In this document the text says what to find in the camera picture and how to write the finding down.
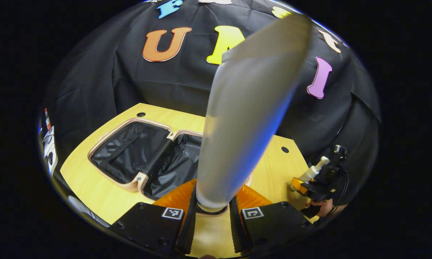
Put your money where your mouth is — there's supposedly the white squeeze tube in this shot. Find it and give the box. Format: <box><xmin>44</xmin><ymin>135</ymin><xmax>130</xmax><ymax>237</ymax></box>
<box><xmin>196</xmin><ymin>13</ymin><xmax>314</xmax><ymax>213</ymax></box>

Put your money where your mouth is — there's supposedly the white side desk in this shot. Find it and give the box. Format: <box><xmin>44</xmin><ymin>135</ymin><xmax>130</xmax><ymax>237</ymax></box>
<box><xmin>42</xmin><ymin>126</ymin><xmax>59</xmax><ymax>177</ymax></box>

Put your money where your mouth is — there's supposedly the white spray bottle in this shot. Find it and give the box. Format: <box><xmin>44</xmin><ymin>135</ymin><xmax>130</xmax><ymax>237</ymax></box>
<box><xmin>290</xmin><ymin>156</ymin><xmax>331</xmax><ymax>191</ymax></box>

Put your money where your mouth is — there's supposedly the grey striped cloth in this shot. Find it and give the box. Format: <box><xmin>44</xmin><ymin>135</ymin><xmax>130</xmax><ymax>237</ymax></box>
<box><xmin>68</xmin><ymin>195</ymin><xmax>111</xmax><ymax>228</ymax></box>

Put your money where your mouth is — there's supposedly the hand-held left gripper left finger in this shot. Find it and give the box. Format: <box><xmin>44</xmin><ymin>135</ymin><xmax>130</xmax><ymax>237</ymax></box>
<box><xmin>108</xmin><ymin>179</ymin><xmax>198</xmax><ymax>256</ymax></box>

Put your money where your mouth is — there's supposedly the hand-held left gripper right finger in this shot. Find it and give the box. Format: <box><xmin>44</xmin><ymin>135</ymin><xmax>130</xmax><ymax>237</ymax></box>
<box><xmin>229</xmin><ymin>184</ymin><xmax>315</xmax><ymax>254</ymax></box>

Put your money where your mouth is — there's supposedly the black backdrop cloth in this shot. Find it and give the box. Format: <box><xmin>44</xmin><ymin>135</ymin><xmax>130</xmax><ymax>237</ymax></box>
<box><xmin>43</xmin><ymin>0</ymin><xmax>382</xmax><ymax>216</ymax></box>

